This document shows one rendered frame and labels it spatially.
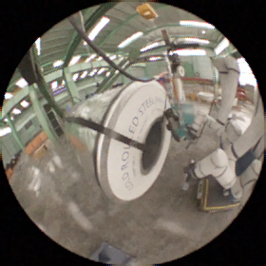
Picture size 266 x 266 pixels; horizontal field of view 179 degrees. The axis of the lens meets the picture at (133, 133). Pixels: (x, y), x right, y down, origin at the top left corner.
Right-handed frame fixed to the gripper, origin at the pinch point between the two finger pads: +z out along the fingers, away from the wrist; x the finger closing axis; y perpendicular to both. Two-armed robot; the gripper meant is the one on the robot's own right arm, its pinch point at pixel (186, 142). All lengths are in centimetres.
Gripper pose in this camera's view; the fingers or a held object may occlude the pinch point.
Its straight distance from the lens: 86.9
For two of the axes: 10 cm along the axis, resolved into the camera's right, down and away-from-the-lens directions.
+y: 9.3, 3.3, -1.8
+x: 3.3, -4.8, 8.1
